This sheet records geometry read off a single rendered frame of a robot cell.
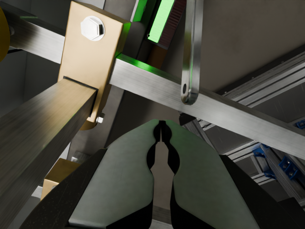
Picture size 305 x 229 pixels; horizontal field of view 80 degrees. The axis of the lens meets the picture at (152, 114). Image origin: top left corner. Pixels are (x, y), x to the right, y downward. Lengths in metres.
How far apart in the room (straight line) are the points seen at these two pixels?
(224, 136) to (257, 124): 0.81
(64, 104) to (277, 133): 0.24
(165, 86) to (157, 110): 0.96
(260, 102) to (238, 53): 0.30
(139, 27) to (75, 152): 0.31
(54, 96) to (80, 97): 0.02
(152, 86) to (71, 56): 0.09
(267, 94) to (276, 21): 0.38
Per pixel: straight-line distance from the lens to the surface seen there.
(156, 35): 0.34
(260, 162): 1.23
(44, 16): 0.49
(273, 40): 1.20
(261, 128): 0.26
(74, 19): 0.20
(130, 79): 0.21
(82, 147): 0.47
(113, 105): 0.39
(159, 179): 1.53
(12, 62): 0.50
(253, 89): 0.97
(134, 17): 0.25
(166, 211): 0.40
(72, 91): 0.19
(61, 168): 0.35
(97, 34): 0.18
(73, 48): 0.21
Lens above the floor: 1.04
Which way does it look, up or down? 62 degrees down
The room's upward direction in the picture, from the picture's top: 175 degrees counter-clockwise
